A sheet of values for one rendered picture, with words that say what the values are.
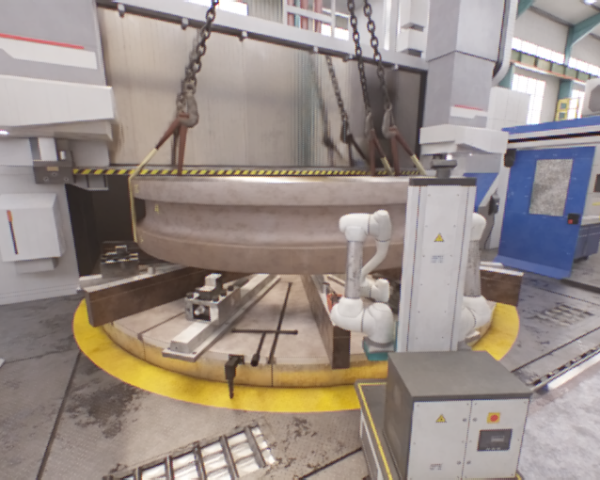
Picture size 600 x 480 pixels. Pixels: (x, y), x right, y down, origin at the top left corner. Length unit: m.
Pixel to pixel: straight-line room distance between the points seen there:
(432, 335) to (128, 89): 5.07
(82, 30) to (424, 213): 3.67
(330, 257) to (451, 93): 4.50
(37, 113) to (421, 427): 3.67
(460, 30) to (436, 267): 5.55
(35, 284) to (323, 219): 4.43
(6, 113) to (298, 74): 4.39
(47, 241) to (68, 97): 2.30
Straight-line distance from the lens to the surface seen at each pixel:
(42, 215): 5.27
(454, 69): 6.75
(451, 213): 1.82
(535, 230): 7.25
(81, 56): 4.15
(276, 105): 6.05
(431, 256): 1.82
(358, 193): 2.92
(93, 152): 4.57
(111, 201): 8.20
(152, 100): 5.57
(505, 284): 4.30
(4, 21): 4.30
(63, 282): 5.85
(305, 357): 2.73
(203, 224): 3.36
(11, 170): 5.71
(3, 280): 5.98
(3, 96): 3.73
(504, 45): 8.01
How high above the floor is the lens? 1.80
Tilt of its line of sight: 12 degrees down
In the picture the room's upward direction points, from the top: straight up
